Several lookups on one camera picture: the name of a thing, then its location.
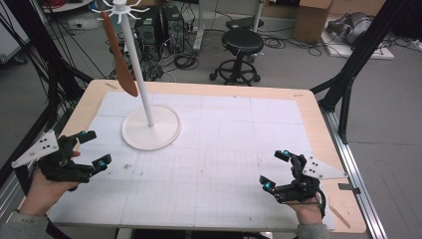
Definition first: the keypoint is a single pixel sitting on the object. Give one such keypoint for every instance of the cardboard box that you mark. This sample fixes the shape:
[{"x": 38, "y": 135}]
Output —
[{"x": 312, "y": 21}]

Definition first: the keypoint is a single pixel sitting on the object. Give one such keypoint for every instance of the person's right hand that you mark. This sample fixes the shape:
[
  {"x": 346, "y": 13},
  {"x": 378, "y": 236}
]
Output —
[{"x": 308, "y": 212}]

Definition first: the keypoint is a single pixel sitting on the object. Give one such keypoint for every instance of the black metal frame post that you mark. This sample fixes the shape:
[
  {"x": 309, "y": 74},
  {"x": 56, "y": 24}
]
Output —
[{"x": 361, "y": 49}]

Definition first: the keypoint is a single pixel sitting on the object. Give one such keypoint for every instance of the wooden rice paddle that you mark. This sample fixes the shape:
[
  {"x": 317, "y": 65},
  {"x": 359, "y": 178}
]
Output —
[{"x": 122, "y": 73}]

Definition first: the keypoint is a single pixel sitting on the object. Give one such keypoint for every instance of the white floor board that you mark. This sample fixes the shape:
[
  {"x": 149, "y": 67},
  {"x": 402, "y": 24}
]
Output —
[{"x": 381, "y": 53}]

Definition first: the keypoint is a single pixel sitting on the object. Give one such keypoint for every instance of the grey bag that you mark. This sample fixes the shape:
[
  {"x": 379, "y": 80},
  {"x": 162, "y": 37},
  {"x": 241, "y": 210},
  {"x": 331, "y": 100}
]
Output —
[{"x": 351, "y": 28}]

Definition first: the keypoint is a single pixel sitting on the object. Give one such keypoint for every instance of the black round stool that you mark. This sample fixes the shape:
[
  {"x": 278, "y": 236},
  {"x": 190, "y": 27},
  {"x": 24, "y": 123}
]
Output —
[{"x": 241, "y": 41}]

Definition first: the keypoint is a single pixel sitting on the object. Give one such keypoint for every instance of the black computer tower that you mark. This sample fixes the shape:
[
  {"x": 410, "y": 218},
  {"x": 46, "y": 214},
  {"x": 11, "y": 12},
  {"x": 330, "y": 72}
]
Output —
[
  {"x": 147, "y": 28},
  {"x": 172, "y": 28}
]

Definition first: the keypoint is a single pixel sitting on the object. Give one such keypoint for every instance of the white grid mat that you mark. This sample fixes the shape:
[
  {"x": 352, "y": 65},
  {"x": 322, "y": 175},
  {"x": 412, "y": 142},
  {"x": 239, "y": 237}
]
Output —
[{"x": 215, "y": 149}]

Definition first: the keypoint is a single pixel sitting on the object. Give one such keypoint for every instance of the aluminium rail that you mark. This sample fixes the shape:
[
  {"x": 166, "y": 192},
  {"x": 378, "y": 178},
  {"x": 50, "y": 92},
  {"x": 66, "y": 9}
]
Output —
[
  {"x": 10, "y": 195},
  {"x": 351, "y": 159}
]

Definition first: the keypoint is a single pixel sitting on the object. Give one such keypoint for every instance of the white table leg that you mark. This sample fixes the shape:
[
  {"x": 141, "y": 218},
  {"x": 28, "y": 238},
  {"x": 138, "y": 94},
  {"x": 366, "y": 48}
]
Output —
[
  {"x": 258, "y": 15},
  {"x": 199, "y": 30}
]

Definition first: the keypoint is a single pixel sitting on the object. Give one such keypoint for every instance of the white hook rack stand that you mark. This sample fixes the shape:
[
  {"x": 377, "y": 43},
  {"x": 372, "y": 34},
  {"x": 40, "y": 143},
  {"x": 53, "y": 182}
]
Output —
[{"x": 151, "y": 129}]

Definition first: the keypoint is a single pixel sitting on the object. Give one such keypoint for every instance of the grey tape piece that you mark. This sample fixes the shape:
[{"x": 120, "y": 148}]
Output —
[{"x": 349, "y": 188}]

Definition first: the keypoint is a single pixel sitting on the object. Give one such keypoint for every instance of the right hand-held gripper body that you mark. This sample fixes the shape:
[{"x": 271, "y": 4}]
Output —
[{"x": 318, "y": 169}]

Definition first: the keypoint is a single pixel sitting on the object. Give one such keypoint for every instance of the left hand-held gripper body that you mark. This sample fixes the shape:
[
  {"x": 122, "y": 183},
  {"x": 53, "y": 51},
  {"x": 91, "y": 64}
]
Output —
[{"x": 36, "y": 149}]

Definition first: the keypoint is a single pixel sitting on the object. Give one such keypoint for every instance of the person's left hand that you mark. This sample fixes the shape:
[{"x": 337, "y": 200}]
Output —
[{"x": 41, "y": 195}]

